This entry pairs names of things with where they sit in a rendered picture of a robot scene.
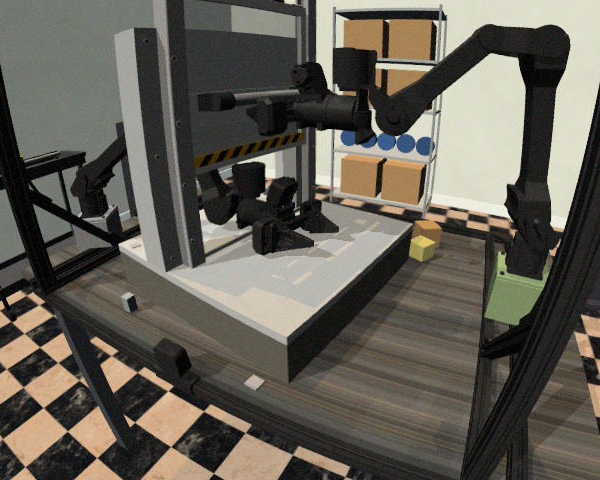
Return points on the brown cardboard box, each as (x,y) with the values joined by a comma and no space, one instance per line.
(429,229)

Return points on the yellow cube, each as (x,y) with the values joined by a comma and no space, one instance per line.
(421,248)

